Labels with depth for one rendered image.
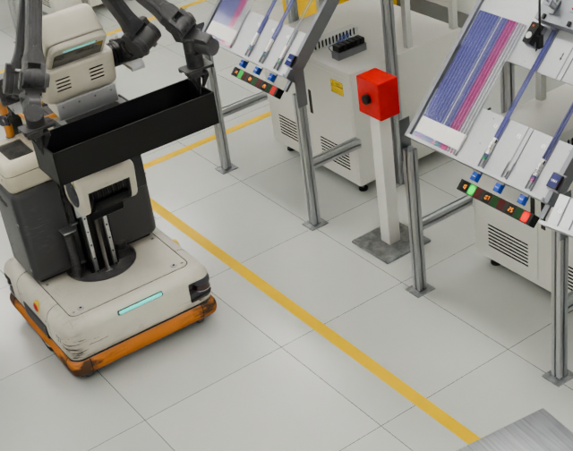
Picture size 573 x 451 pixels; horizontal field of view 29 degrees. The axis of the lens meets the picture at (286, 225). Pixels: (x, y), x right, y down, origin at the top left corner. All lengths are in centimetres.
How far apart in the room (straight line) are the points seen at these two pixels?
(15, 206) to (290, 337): 115
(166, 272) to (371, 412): 98
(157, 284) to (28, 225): 53
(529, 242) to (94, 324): 166
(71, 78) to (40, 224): 70
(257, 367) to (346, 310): 46
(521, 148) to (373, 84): 82
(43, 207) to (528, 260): 185
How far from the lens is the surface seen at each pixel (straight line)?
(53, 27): 377
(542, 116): 441
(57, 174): 349
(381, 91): 439
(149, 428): 407
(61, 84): 385
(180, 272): 432
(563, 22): 385
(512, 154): 382
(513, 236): 440
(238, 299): 460
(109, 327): 424
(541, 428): 271
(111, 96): 392
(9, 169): 419
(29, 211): 428
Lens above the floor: 263
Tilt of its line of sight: 32 degrees down
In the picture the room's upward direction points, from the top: 8 degrees counter-clockwise
